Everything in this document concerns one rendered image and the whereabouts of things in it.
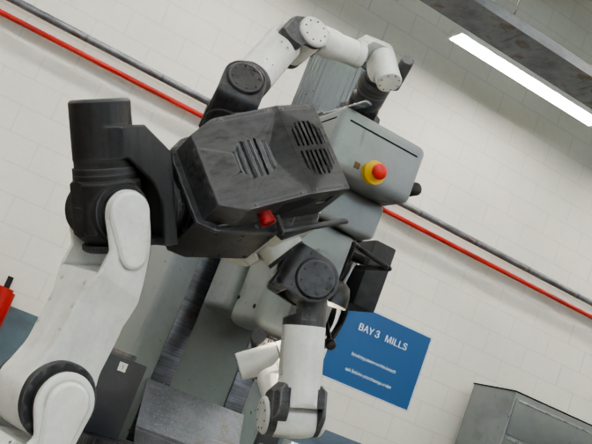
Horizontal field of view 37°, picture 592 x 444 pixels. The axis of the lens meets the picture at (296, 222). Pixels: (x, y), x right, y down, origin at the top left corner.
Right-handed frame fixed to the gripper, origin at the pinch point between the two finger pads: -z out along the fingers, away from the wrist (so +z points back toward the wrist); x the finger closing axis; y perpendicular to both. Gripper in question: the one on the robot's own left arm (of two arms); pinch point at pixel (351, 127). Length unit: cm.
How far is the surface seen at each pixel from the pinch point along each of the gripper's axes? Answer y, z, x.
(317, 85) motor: 19.7, -6.9, -12.4
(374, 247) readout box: -5.5, -35.4, 22.5
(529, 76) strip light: 407, -226, 159
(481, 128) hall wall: 434, -311, 159
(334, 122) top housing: -18.4, 14.8, -6.9
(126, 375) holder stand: -79, -31, -30
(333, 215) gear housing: -30.4, -3.5, 2.3
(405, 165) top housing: -18.3, 11.0, 14.2
